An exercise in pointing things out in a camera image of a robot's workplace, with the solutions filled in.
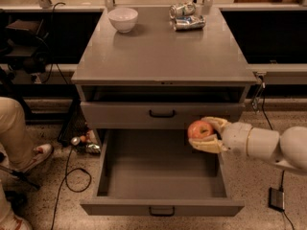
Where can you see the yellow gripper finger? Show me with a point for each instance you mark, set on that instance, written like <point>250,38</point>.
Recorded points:
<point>219,124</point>
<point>211,144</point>

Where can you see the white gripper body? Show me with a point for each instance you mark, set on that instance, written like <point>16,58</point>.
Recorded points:
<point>236,138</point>

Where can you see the red apple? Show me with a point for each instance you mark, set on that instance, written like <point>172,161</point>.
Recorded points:
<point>200,129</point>

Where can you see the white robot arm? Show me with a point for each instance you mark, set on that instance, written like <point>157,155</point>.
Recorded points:
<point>286,151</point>

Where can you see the closed grey upper drawer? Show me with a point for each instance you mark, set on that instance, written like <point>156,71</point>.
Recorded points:
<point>155,115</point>

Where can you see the open grey lower drawer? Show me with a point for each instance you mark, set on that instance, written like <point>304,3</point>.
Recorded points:
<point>156,173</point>

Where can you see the grey drawer cabinet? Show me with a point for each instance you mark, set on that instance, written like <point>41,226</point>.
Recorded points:
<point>156,64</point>

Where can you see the black power adapter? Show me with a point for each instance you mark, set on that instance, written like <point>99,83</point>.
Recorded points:
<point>276,199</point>

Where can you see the crushed can front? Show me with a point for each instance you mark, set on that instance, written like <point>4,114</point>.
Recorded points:
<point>191,22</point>

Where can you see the crushed can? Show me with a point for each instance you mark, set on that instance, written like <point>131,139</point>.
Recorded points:
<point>191,22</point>
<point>182,9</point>

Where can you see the crushed can rear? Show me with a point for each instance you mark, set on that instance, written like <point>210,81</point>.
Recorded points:
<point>182,9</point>

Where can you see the white ceramic bowl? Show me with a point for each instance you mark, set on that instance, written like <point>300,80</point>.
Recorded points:
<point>123,19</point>

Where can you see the white orange sneaker right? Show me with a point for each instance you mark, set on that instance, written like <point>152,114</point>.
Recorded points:
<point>34,157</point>

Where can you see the white orange sneaker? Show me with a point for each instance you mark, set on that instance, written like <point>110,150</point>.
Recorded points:
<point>11,221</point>
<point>34,157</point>

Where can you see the black rod near person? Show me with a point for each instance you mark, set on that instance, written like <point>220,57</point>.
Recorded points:
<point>19,175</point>

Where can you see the person leg beige trousers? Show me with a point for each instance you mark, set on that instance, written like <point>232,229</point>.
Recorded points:
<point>13,134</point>

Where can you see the black equipment on shelf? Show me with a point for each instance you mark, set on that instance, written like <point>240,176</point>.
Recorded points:
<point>23,44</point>

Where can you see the white orange sneaker left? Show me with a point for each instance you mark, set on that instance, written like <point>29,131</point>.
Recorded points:
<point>11,221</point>

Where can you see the black wire basket with items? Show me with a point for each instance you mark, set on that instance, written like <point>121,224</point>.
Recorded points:
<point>75,132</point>

